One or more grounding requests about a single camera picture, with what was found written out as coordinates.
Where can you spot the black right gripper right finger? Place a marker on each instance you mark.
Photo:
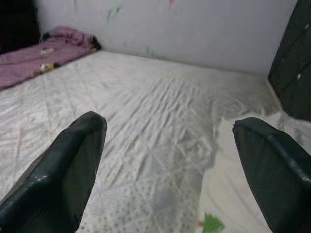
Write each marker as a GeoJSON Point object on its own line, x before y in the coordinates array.
{"type": "Point", "coordinates": [279, 182]}

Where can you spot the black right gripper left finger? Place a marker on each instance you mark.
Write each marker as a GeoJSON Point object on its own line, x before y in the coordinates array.
{"type": "Point", "coordinates": [53, 182]}

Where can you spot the white pillow with green print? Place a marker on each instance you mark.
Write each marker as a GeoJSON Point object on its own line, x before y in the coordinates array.
{"type": "Point", "coordinates": [226, 170]}

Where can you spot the black tufted headboard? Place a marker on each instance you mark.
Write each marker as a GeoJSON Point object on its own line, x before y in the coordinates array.
{"type": "Point", "coordinates": [294, 72]}

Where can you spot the grey white quilted mattress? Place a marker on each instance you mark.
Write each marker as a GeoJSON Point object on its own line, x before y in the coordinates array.
{"type": "Point", "coordinates": [145, 109]}

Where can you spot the pink cartoon mouse blanket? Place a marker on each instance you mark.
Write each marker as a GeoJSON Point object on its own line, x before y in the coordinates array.
{"type": "Point", "coordinates": [29, 60]}

